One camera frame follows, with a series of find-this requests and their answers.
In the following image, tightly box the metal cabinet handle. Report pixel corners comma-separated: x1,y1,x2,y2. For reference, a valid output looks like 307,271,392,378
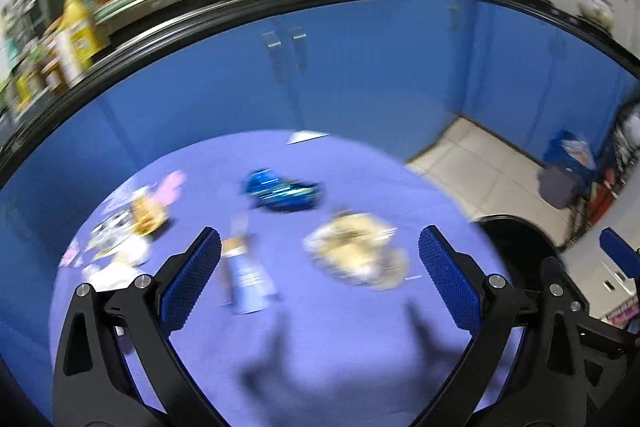
288,26,309,72
261,31,289,84

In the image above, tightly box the grey plastic bin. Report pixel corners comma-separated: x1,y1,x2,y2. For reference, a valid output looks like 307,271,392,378
536,163,582,211

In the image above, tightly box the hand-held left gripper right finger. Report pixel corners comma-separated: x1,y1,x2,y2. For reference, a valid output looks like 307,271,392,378
410,225,589,427

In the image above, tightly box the clear foil wrapper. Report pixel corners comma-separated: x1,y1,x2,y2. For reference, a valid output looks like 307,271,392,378
82,207,138,258

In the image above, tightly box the blue plastic bin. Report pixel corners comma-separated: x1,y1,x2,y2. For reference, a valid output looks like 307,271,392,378
544,129,599,178

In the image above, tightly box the beige plastic wrapper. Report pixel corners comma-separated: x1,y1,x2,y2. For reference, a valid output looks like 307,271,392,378
303,210,410,292

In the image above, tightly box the blue snack wrapper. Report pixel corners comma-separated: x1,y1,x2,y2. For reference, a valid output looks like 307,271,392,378
242,168,325,212

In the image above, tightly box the white lidded pot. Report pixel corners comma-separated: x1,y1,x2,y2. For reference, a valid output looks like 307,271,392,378
576,0,617,31

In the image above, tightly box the black trash bin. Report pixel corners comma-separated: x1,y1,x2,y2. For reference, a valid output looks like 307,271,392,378
472,214,568,298

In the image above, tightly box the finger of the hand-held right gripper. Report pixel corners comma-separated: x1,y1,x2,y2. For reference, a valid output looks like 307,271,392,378
600,228,640,283

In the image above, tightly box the light blue paper packet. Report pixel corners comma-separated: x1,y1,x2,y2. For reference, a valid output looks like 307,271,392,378
221,216,280,316

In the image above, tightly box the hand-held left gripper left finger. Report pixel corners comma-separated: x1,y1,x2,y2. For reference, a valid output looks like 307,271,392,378
51,227,231,427

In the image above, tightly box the yellow label jar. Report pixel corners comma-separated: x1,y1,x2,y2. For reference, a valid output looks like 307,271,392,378
14,67,45,108

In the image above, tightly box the yellow dish soap bottle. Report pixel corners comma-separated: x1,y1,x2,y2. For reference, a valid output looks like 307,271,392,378
51,0,110,75

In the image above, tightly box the yellow snack wrapper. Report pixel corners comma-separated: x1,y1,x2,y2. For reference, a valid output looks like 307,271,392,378
130,198,170,236

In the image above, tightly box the blue kitchen cabinet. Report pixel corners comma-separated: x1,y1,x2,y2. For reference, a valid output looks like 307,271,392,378
0,0,640,408

